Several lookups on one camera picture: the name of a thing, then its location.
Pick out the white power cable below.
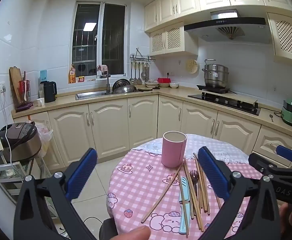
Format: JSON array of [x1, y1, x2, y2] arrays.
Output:
[[0, 90, 14, 178]]

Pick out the light blue knife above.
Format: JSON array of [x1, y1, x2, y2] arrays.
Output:
[[178, 176, 190, 236]]

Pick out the black gas stove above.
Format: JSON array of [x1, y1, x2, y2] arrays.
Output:
[[188, 91, 261, 116]]

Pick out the hanging utensil rack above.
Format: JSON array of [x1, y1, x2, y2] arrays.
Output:
[[129, 47, 157, 85]]

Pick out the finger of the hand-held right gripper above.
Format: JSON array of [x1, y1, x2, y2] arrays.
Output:
[[276, 145, 292, 163], [248, 152, 270, 174]]

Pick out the person's left hand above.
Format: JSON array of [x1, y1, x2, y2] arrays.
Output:
[[118, 226, 151, 240]]

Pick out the purple knife rack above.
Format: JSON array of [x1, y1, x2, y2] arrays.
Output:
[[15, 71, 34, 112]]

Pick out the pink cup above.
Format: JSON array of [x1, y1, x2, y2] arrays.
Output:
[[161, 131, 188, 168]]

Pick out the dark metal fork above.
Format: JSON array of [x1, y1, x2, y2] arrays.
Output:
[[189, 170, 199, 198]]

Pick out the beige kitchen countertop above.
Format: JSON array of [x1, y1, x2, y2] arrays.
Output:
[[11, 85, 292, 137]]

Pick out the glass shelf stand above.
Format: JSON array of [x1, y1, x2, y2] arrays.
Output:
[[0, 150, 52, 207]]

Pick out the black induction cooker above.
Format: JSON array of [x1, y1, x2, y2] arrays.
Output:
[[196, 84, 231, 94]]

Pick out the black range hood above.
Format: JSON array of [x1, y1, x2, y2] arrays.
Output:
[[184, 9, 272, 43]]

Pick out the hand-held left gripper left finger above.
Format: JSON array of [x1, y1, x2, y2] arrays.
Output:
[[14, 148, 98, 240]]

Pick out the kitchen window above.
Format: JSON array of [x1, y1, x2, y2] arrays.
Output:
[[72, 1, 128, 78]]

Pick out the single wooden chopstick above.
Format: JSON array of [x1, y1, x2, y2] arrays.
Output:
[[141, 164, 184, 224]]

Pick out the white plastic bag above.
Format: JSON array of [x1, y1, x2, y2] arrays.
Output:
[[35, 122, 54, 157]]

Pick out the pile of wooden chopsticks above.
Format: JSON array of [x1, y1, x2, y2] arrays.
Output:
[[183, 152, 223, 232]]

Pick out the metal colander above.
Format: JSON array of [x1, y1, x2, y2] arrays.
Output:
[[112, 79, 138, 94]]

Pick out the cream base cabinets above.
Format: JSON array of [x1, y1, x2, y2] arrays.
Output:
[[13, 94, 292, 170]]

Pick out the brown rice cooker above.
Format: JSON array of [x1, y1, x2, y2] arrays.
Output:
[[0, 122, 42, 163]]

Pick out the stainless steel sink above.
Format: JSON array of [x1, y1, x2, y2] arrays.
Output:
[[75, 90, 142, 101]]

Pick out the white lace cloth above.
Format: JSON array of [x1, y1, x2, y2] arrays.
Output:
[[129, 134, 249, 165]]

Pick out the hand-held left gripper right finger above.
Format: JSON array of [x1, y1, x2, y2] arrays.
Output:
[[198, 146, 281, 240]]

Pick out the black floor cable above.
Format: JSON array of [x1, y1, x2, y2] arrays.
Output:
[[83, 216, 107, 231]]

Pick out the stainless steel steamer pot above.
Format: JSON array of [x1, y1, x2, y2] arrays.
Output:
[[202, 59, 230, 89]]

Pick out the pink checkered tablecloth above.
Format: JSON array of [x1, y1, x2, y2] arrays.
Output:
[[106, 134, 287, 240]]

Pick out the round cream steamer tray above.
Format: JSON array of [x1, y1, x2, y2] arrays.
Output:
[[185, 59, 200, 74]]

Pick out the wooden cutting board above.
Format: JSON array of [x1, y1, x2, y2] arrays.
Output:
[[9, 66, 24, 105]]

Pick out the black electric kettle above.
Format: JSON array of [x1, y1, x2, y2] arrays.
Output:
[[40, 80, 58, 103]]

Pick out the metal faucet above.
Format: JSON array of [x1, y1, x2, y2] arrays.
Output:
[[97, 64, 111, 94]]

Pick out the orange dish soap bottle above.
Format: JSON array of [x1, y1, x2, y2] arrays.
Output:
[[68, 64, 77, 84]]

